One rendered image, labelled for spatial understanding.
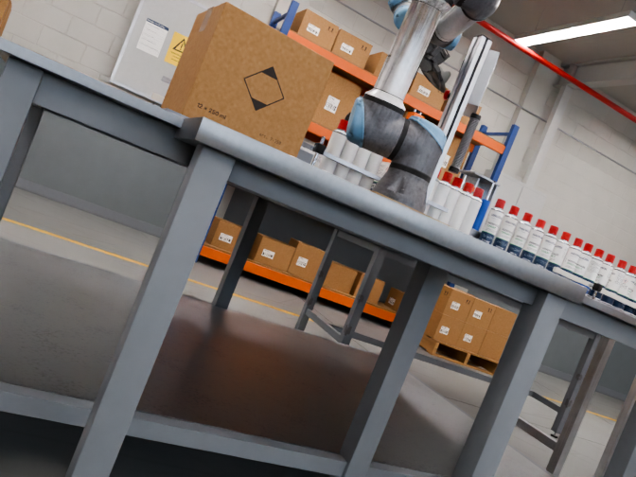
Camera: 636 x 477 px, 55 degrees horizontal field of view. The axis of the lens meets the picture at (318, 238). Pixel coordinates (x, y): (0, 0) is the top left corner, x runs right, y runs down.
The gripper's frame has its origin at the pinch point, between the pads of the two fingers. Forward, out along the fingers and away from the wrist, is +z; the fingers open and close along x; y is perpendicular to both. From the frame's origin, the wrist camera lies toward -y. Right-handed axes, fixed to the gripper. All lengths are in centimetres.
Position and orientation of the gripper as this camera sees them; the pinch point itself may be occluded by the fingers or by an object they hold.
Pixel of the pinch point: (441, 90)
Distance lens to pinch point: 222.3
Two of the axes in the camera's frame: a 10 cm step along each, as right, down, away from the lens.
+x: -4.0, -1.9, 9.0
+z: 5.3, 7.5, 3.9
